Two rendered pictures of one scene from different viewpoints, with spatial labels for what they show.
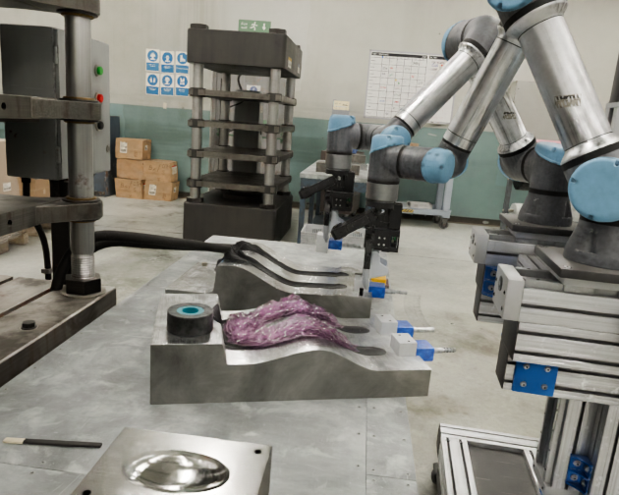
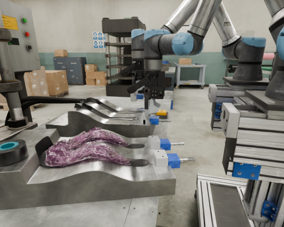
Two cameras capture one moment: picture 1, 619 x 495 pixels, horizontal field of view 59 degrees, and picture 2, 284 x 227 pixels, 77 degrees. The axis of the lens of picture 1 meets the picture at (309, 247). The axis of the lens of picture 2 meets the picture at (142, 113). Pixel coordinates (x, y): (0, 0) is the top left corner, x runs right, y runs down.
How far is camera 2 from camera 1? 0.57 m
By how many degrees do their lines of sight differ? 7
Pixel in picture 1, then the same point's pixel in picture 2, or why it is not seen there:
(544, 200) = (247, 67)
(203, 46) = (107, 26)
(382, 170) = (150, 51)
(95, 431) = not seen: outside the picture
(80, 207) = (4, 85)
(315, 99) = not seen: hidden behind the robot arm
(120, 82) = (84, 45)
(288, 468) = not seen: outside the picture
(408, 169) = (164, 47)
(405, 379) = (158, 185)
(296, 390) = (81, 197)
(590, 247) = not seen: outside the picture
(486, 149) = (217, 58)
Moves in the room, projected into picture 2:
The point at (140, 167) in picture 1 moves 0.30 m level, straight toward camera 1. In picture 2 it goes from (93, 74) to (93, 74)
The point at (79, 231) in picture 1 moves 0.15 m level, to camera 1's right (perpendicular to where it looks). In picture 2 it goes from (8, 97) to (35, 97)
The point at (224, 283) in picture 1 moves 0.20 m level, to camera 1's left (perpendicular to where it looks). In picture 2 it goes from (72, 120) to (31, 119)
